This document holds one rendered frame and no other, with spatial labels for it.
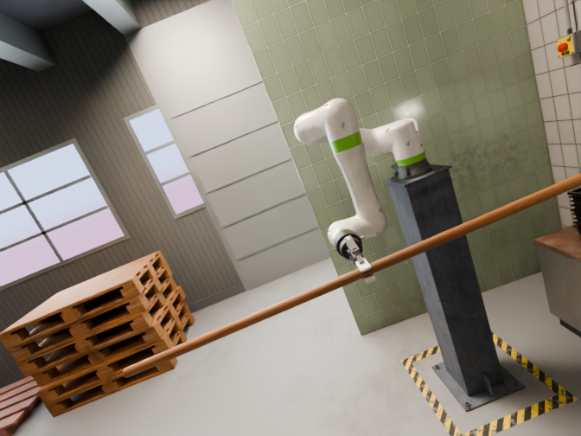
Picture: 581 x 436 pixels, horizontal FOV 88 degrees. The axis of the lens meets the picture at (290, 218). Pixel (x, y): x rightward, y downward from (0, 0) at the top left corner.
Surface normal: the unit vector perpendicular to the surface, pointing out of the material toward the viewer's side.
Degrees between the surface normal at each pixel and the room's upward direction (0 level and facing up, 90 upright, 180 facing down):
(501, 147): 90
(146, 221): 90
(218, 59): 90
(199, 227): 90
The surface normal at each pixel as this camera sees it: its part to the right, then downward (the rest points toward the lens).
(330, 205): 0.03, 0.24
